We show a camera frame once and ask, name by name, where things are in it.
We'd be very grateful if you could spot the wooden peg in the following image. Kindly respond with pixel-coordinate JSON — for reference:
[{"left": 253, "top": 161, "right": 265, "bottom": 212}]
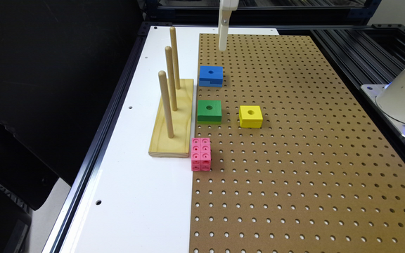
[
  {"left": 165, "top": 46, "right": 177, "bottom": 111},
  {"left": 158, "top": 70, "right": 174, "bottom": 138},
  {"left": 169, "top": 26, "right": 181, "bottom": 89}
]

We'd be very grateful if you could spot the wooden peg stand base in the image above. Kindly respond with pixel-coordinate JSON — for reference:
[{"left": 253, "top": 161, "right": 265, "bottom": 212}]
[{"left": 148, "top": 79, "right": 194, "bottom": 158}]

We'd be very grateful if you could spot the pink interlocking cube block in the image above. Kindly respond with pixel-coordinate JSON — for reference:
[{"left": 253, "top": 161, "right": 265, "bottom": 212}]
[{"left": 191, "top": 138, "right": 212, "bottom": 171}]

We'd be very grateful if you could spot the front wooden peg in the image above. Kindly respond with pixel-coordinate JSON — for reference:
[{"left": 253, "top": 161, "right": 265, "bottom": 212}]
[{"left": 158, "top": 70, "right": 174, "bottom": 138}]

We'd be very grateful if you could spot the middle wooden peg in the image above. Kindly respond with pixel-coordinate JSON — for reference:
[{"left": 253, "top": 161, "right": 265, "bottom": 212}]
[{"left": 165, "top": 46, "right": 177, "bottom": 111}]

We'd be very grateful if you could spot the yellow block with hole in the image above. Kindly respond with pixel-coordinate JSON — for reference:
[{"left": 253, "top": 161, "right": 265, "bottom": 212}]
[{"left": 239, "top": 105, "right": 263, "bottom": 128}]

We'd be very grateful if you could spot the brown pegboard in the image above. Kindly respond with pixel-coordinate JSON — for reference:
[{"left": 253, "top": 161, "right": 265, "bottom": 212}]
[{"left": 189, "top": 34, "right": 405, "bottom": 252}]

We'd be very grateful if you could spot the blue block with hole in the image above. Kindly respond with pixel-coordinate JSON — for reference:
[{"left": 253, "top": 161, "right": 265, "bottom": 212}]
[{"left": 199, "top": 65, "right": 223, "bottom": 87}]

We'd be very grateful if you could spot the green block with hole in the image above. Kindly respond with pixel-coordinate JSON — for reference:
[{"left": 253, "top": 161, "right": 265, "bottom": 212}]
[{"left": 197, "top": 100, "right": 222, "bottom": 124}]

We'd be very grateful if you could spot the black curtain panel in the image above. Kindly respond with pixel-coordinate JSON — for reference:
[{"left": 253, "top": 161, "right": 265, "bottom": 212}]
[{"left": 0, "top": 0, "right": 142, "bottom": 209}]

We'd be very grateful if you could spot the rear wooden peg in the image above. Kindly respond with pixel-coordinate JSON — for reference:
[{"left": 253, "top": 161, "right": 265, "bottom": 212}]
[{"left": 169, "top": 26, "right": 181, "bottom": 89}]

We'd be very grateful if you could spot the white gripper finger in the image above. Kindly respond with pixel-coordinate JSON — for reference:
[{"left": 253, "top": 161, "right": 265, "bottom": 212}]
[{"left": 218, "top": 0, "right": 239, "bottom": 51}]

